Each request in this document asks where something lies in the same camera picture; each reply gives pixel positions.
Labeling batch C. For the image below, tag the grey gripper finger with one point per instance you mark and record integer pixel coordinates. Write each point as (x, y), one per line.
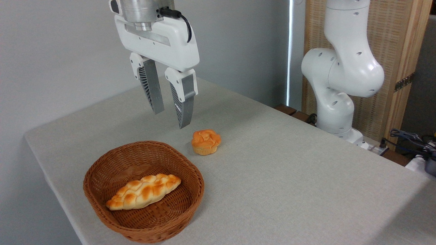
(185, 102)
(151, 85)

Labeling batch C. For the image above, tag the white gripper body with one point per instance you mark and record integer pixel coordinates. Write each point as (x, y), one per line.
(170, 47)

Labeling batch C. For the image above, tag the long braided bread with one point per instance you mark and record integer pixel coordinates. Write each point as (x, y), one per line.
(143, 192)

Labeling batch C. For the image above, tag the round muffin bread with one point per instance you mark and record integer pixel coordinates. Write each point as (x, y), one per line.
(205, 143)

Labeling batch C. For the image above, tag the brown wicker basket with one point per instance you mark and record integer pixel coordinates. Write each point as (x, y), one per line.
(136, 156)

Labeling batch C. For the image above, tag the metal screen hinge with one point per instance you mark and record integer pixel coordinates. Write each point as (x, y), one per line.
(404, 82)

